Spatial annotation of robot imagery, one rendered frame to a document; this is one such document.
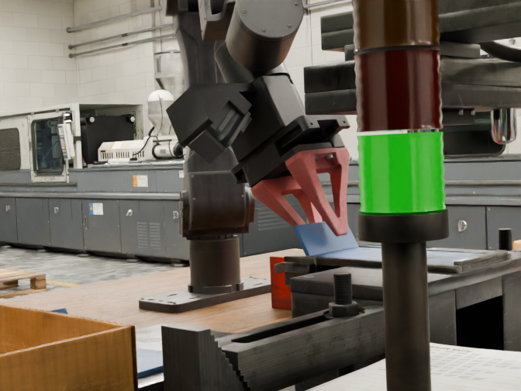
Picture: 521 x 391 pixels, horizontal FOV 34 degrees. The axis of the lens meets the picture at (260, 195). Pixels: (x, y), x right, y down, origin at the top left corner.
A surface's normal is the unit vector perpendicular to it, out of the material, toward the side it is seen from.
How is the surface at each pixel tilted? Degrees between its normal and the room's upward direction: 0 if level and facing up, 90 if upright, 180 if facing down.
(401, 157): 76
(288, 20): 68
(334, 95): 90
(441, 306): 90
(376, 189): 104
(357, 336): 90
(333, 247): 60
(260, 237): 90
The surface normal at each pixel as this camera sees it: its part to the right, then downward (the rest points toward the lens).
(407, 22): 0.11, 0.29
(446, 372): -0.06, -1.00
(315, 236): 0.61, -0.50
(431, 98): 0.56, -0.22
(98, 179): -0.72, 0.07
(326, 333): 0.73, 0.00
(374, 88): -0.62, -0.18
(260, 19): 0.18, -0.33
